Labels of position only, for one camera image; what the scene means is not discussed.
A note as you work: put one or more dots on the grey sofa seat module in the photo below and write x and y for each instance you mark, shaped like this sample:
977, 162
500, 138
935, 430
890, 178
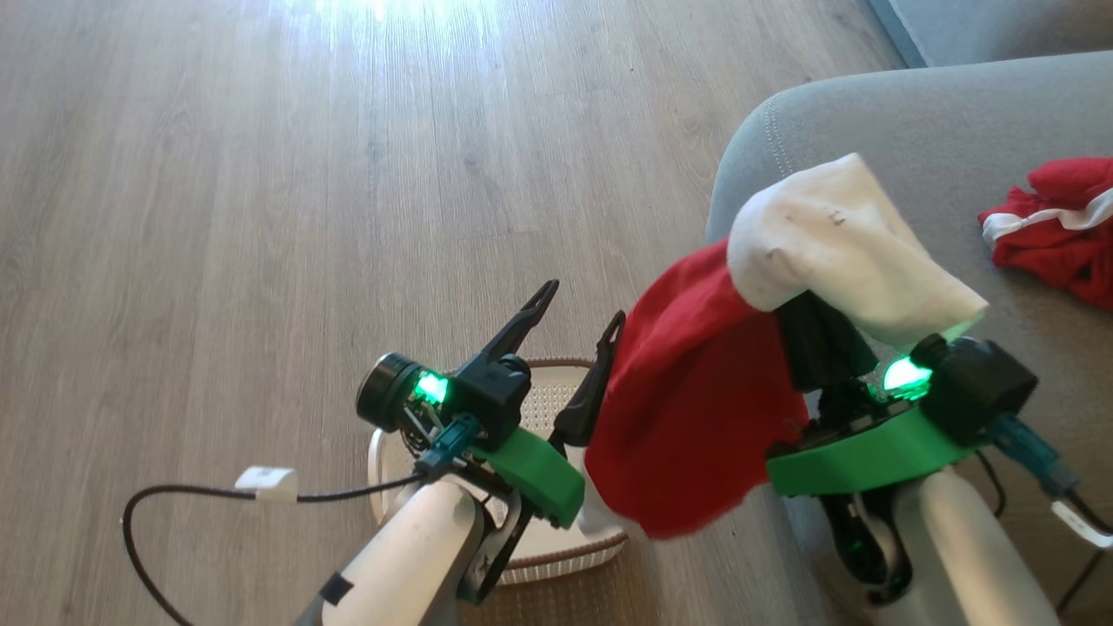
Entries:
1000, 26

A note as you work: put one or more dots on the grey fabric sofa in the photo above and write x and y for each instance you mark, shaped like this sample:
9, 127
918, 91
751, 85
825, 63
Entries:
939, 122

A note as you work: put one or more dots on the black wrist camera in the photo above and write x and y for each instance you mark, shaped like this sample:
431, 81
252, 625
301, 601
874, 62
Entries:
983, 387
494, 391

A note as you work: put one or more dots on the red garment with white stripe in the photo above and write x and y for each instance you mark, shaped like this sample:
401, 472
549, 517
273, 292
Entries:
1061, 243

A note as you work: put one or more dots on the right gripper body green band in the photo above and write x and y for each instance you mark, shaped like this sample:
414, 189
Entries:
869, 456

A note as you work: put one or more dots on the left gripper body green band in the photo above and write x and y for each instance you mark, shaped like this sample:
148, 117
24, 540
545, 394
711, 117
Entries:
530, 474

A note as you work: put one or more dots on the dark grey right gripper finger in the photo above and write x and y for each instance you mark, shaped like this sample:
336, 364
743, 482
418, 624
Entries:
848, 343
804, 343

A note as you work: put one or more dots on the white perforated laundry basket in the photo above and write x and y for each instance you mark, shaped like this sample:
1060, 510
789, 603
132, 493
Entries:
556, 400

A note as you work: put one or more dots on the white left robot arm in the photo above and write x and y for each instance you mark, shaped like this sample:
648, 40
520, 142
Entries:
409, 556

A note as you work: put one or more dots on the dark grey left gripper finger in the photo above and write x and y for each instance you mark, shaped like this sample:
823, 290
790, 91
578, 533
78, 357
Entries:
522, 322
591, 391

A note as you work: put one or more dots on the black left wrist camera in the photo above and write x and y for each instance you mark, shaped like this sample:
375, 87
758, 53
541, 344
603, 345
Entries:
494, 391

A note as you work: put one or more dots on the red garment with white cuff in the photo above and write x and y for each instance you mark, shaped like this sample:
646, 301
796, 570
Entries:
696, 400

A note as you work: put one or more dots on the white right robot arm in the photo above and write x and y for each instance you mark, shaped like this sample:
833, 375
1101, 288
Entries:
965, 556

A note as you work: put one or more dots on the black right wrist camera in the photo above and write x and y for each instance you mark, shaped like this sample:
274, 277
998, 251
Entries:
983, 387

